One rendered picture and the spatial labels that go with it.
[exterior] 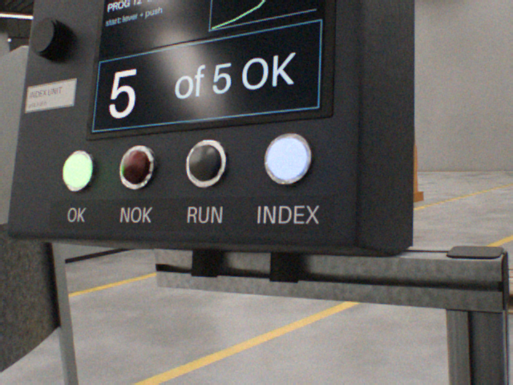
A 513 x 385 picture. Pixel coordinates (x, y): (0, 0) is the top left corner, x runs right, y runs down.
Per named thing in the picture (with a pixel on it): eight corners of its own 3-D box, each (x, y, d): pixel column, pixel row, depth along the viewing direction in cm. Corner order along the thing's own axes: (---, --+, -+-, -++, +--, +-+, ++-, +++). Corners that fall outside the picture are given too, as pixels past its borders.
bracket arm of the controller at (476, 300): (510, 298, 32) (508, 247, 32) (504, 314, 29) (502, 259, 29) (180, 277, 44) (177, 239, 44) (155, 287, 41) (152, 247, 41)
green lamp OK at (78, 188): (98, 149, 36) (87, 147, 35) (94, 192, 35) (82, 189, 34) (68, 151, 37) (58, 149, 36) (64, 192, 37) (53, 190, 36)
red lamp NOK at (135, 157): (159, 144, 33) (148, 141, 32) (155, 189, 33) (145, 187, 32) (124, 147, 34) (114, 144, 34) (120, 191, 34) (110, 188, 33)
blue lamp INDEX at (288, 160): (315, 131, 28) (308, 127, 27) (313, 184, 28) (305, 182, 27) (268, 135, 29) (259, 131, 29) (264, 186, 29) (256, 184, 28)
